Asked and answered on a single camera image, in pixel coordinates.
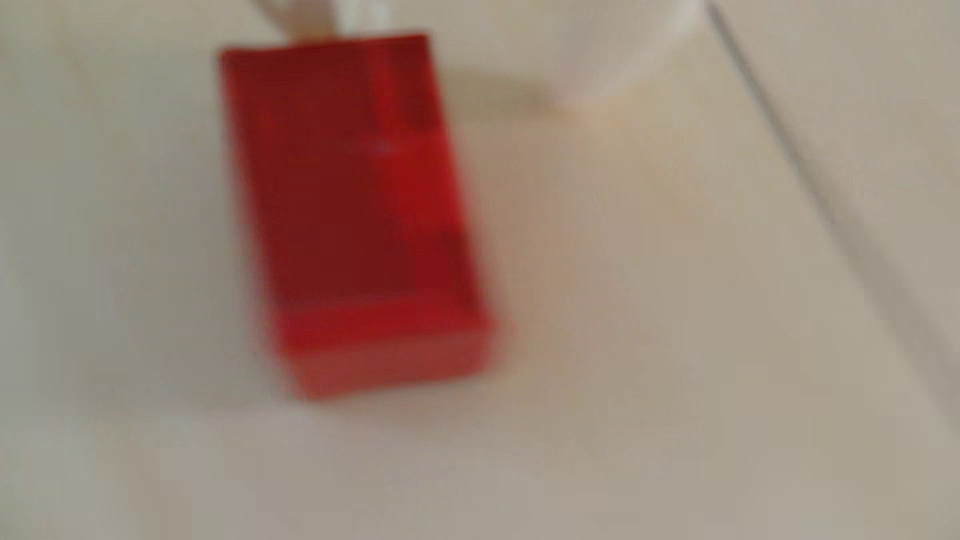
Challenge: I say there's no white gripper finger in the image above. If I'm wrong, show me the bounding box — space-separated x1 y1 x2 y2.
251 0 393 42
480 0 708 105

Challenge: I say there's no red rectangular block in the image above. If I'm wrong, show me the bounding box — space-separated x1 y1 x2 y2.
219 31 495 402

